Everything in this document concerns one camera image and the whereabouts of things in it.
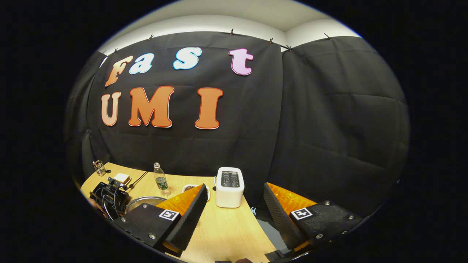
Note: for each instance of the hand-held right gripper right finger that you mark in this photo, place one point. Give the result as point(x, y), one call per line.
point(281, 219)

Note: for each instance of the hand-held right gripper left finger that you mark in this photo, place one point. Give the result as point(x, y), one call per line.
point(190, 219)

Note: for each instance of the stainless steel pot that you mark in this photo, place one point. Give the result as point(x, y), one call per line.
point(144, 202)

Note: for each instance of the white divided bean tray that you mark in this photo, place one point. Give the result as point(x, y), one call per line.
point(188, 188)

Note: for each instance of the small glass jar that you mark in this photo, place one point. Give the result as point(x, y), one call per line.
point(99, 168)

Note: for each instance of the clear plastic water bottle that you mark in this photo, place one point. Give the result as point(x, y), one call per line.
point(161, 180)

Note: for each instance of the white toaster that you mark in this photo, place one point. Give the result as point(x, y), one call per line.
point(229, 191)

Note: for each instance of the black backdrop cloth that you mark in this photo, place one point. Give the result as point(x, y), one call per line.
point(329, 128)

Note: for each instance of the row of black clips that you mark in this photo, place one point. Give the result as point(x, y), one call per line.
point(231, 32)

